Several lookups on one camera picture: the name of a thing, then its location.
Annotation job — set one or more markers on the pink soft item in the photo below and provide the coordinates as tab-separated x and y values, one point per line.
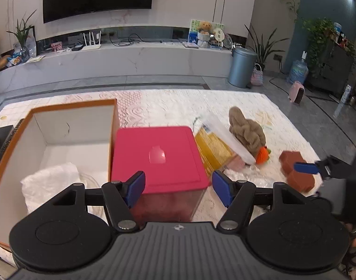
236	163

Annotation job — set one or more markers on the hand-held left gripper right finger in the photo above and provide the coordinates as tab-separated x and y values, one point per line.
221	191

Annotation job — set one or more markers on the brown rubber block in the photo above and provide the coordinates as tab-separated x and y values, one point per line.
297	180

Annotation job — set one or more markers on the grey trash can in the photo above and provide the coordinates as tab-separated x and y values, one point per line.
241	67

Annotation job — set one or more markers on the leafy climbing plant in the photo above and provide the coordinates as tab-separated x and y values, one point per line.
319	35

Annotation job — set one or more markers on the teddy bear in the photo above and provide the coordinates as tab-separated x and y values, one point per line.
205	33

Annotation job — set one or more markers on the potted plant in glass vase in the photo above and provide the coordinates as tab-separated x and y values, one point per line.
22	38

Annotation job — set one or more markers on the white cloth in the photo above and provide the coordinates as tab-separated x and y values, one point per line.
49	183

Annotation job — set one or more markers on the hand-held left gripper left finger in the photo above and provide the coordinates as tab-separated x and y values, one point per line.
136	191

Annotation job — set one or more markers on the tall-leaf floor plant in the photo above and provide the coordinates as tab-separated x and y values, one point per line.
264	48

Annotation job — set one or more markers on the white router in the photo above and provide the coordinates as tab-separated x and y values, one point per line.
92	46

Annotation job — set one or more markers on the yellow packet in clear bag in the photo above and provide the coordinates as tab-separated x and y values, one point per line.
230	140

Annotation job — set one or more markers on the pink-lidded clear container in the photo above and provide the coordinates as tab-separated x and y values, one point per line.
160	157

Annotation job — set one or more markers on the orange-edged cardboard box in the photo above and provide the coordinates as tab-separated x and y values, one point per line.
49	134

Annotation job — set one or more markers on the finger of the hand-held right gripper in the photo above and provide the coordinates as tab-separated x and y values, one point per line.
306	168

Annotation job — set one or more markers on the white marble media ledge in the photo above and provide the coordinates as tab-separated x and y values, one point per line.
108	61

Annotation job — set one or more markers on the blue water jug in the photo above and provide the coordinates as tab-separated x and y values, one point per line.
298	71

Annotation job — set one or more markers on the brown knitted plush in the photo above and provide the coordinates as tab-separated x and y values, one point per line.
246	128

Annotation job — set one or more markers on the orange carrot toy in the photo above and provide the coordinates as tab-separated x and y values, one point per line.
262	155

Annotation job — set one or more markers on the pink space heater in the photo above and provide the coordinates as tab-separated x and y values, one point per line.
296	92

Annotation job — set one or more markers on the yellow snack packet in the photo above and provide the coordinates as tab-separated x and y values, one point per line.
214	148

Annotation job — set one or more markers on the dark cabinet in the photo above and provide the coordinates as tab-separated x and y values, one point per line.
332	67

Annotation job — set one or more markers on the white lace blanket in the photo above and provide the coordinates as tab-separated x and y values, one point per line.
172	108

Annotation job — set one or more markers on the snack bags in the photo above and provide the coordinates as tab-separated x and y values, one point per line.
14	59

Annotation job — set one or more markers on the black box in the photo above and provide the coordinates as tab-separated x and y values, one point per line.
4	140

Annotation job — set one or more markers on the woven basket bag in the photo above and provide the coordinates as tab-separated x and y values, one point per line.
256	77

